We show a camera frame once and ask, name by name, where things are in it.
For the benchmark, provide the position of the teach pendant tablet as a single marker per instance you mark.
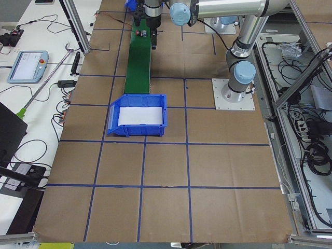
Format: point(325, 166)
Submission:
point(28, 67)

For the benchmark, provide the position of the black power adapter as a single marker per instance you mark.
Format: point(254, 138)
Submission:
point(66, 83)

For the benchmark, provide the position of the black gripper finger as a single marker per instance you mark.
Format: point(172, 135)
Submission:
point(153, 39)

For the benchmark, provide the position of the blue left bin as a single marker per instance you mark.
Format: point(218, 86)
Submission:
point(137, 100)

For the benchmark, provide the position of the green conveyor belt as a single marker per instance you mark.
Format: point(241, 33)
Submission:
point(138, 68)

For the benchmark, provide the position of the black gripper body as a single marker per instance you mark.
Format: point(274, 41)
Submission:
point(154, 23)

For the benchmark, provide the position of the white foam pad left bin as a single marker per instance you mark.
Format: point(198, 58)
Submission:
point(140, 116)

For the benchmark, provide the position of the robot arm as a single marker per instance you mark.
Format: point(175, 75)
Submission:
point(256, 13)

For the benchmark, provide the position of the blue right bin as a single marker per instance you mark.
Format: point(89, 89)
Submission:
point(130, 5)

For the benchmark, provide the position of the blue bin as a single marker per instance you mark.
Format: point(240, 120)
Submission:
point(130, 5)
point(137, 100)

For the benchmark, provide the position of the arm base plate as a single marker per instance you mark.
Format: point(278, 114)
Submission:
point(225, 99)

